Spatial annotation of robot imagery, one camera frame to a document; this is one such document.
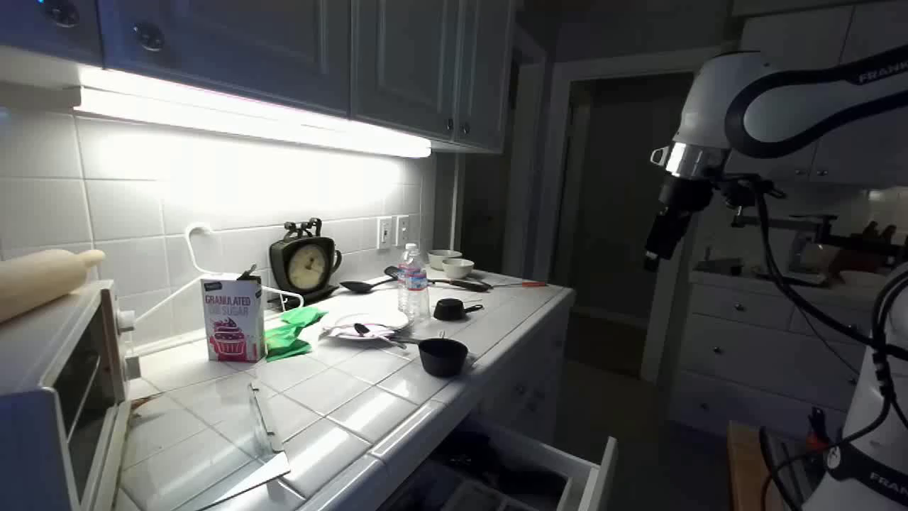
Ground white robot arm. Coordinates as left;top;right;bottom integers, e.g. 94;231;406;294
642;46;908;511

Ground white ceramic bowl near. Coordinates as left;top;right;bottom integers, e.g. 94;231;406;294
443;259;473;280

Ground white wall outlet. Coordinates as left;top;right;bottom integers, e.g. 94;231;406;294
374;216;394;253

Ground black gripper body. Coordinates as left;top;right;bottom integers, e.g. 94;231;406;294
645;177;713;272

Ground clear water bottle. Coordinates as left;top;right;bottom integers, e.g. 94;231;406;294
399;242;428;321

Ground white pink carton box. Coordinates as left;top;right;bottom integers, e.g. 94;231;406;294
201;279;263;364

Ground white ceramic bowl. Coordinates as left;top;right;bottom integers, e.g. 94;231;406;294
428;250;462;266
443;259;473;280

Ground under-cabinet light strip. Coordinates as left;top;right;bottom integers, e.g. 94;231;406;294
74;66;432;158

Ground white ceramic bowl far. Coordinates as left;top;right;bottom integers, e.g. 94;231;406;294
428;250;462;266

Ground green cloth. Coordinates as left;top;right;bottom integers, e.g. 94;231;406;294
263;306;323;361

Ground white wire hanger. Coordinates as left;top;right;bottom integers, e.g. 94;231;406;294
114;222;304;333

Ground metal tongs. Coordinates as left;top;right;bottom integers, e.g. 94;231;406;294
196;381;294;511

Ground open white drawer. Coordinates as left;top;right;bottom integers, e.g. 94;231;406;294
381;421;619;511

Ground white plate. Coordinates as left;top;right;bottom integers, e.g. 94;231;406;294
321;313;408;344

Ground large black measuring cup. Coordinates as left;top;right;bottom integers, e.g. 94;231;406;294
418;338;469;378

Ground black mantel clock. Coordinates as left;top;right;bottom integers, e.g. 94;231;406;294
270;218;344;304

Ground wooden rolling pin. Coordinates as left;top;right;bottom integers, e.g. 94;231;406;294
0;250;106;321

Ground small black measuring cup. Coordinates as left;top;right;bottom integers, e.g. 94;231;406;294
435;299;483;321

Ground white light switch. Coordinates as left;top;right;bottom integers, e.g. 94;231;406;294
394;216;408;246

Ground black ladle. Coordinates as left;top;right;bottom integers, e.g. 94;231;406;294
341;276;398;294

